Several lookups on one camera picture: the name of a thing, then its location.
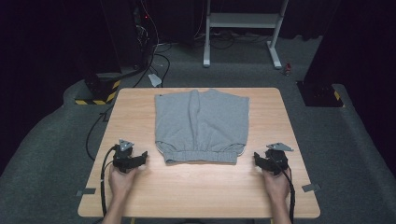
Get person's right hand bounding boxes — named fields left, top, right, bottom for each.
left=261, top=167, right=292, bottom=203

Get left hand-held gripper black cable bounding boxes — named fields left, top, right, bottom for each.
left=99, top=144, right=120, bottom=217

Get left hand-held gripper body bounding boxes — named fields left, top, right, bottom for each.
left=111, top=138, right=138, bottom=175

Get white metal stand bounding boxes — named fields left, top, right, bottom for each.
left=203, top=0, right=290, bottom=70

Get grey tape strip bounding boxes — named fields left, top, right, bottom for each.
left=76, top=188, right=97, bottom=197
left=301, top=183, right=321, bottom=193

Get black base with yellow stripes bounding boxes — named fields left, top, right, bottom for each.
left=74, top=73, right=121, bottom=106

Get cables under white stand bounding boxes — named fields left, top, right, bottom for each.
left=194, top=29, right=272, bottom=50

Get thin black floor cable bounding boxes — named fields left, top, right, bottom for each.
left=85, top=105, right=115, bottom=161

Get right hand-held gripper black cable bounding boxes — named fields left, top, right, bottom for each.
left=274, top=158, right=296, bottom=224

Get person's left hand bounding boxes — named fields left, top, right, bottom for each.
left=107, top=163, right=147, bottom=199

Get grey shorts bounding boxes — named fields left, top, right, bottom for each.
left=154, top=88, right=250, bottom=165

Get bundle of black floor cables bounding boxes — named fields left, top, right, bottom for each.
left=134, top=0, right=172, bottom=88

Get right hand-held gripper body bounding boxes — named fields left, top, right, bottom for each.
left=264, top=142, right=294, bottom=175

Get black equipment rack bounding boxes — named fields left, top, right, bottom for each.
left=99, top=0, right=157, bottom=71

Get hand-held gripper black cable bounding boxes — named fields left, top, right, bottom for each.
left=274, top=158, right=296, bottom=224
left=99, top=144, right=120, bottom=217

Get white paper scrap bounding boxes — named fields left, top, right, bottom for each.
left=148, top=73, right=163, bottom=88

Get black perforated base yellow stripe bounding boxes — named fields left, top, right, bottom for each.
left=297, top=81, right=346, bottom=108

